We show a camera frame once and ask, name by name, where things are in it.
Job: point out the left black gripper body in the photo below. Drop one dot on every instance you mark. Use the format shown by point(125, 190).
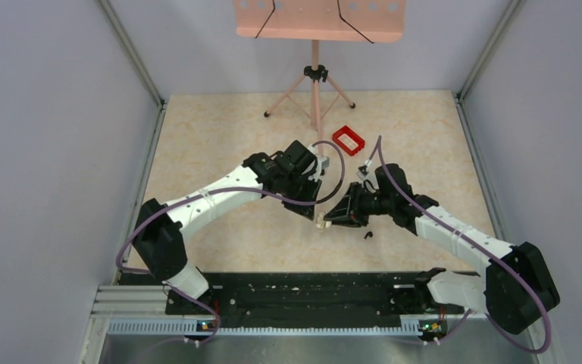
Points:
point(301, 189)

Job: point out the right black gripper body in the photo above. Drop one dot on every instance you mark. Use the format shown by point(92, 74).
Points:
point(359, 206)

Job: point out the beige earbud charging case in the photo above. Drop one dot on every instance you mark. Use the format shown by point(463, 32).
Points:
point(321, 223)

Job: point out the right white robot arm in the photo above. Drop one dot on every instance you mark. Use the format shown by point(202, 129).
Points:
point(511, 283)

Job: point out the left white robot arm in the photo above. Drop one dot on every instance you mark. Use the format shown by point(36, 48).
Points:
point(163, 228)

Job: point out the red plastic box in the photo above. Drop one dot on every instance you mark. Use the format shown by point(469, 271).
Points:
point(348, 140)

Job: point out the pink music stand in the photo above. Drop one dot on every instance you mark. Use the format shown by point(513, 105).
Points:
point(319, 21)

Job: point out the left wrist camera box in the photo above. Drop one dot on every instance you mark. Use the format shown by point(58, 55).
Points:
point(319, 166)

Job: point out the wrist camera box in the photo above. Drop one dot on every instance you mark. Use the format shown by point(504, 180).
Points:
point(363, 173)
point(319, 166)

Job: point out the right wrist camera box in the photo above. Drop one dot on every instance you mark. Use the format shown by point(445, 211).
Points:
point(363, 173)

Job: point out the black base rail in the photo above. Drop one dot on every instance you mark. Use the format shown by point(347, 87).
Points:
point(310, 300)

